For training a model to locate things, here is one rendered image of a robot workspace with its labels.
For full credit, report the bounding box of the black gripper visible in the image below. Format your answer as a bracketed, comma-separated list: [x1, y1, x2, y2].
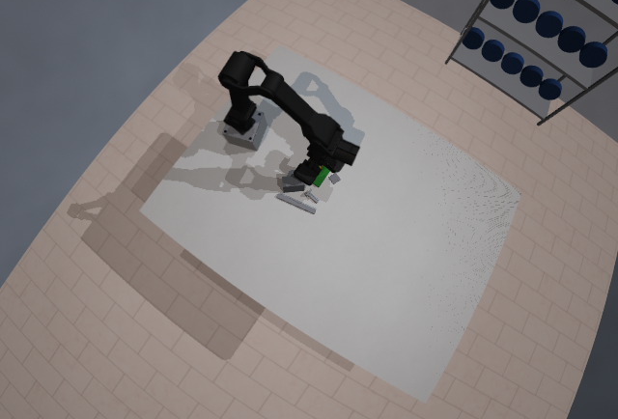
[294, 145, 327, 185]

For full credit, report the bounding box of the green square plate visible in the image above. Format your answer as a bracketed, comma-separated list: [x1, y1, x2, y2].
[313, 166, 330, 187]

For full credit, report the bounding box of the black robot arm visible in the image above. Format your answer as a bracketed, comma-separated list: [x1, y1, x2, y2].
[218, 51, 360, 173]

